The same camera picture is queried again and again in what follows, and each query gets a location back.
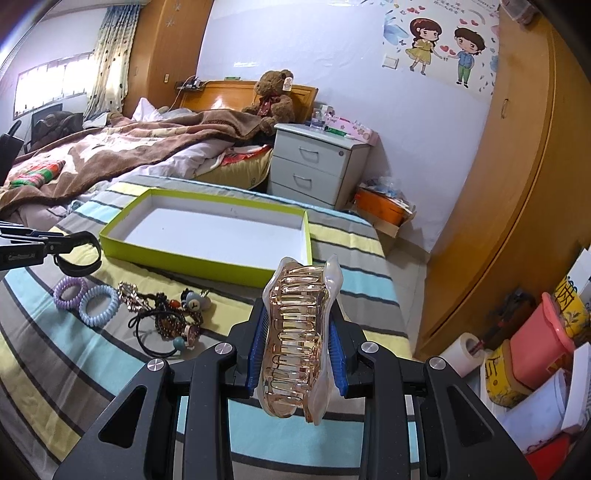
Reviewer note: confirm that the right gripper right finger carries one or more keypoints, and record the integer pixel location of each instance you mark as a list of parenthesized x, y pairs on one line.
[(420, 417)]

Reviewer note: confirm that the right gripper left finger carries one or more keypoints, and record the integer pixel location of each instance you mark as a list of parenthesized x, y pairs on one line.
[(134, 437)]

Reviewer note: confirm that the black hair tie teal bead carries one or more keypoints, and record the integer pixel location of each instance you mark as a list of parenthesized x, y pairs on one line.
[(158, 333)]

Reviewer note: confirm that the black wristband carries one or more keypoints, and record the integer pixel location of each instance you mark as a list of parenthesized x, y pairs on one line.
[(77, 254)]

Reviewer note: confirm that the rose gold hair claw clip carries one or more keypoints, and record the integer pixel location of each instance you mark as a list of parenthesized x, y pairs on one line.
[(296, 371)]

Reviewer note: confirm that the brown plush blanket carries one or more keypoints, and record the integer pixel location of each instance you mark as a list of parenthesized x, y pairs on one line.
[(95, 155)]

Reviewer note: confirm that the toilet paper roll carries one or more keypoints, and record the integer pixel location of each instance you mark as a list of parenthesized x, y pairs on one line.
[(464, 354)]

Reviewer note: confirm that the yellow tin can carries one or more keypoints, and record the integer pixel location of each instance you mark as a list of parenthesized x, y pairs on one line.
[(501, 384)]

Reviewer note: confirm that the green shallow cardboard box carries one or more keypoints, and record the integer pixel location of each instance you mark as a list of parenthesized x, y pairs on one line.
[(212, 237)]

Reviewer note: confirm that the pink plastic bucket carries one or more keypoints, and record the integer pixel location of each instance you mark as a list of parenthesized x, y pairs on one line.
[(541, 346)]

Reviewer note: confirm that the orange basin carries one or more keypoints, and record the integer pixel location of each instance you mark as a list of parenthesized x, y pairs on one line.
[(380, 206)]

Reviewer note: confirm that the wooden wardrobe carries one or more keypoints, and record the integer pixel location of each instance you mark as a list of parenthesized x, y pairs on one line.
[(524, 212)]

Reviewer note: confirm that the white bedside drawer cabinet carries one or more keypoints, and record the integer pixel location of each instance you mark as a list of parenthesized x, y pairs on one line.
[(315, 167)]

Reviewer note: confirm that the dotted window curtain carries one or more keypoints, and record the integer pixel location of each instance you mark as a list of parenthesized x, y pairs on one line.
[(110, 60)]

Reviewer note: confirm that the pink floral box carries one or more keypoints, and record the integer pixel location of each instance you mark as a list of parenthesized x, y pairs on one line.
[(352, 130)]

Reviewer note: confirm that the wooden headboard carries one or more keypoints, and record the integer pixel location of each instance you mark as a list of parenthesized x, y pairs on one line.
[(235, 95)]

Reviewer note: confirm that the brown teddy bear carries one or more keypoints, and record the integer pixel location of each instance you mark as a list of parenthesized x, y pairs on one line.
[(273, 103)]

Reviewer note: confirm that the cartoon couple wall sticker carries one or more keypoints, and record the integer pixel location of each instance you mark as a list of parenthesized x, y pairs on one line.
[(452, 41)]

